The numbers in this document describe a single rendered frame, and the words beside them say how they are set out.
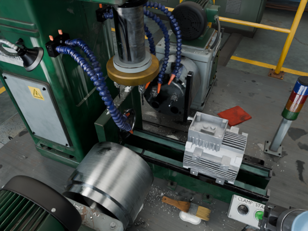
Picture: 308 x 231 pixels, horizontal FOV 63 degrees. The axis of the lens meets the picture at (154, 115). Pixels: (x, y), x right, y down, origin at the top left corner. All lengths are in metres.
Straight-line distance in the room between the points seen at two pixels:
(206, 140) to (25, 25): 0.66
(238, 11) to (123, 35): 3.38
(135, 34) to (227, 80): 1.07
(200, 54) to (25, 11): 0.80
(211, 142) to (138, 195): 0.31
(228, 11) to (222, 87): 2.53
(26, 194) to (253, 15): 3.81
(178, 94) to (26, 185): 0.78
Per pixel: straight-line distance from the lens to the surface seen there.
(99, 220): 0.71
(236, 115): 1.48
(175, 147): 1.13
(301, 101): 1.15
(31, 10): 0.77
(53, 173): 1.28
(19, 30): 0.82
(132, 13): 0.75
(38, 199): 0.54
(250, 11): 4.04
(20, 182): 0.57
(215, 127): 0.92
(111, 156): 0.80
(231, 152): 0.93
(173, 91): 1.14
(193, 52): 1.29
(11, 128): 2.20
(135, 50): 0.80
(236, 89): 1.68
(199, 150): 0.92
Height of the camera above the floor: 1.79
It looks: 44 degrees down
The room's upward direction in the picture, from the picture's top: 2 degrees counter-clockwise
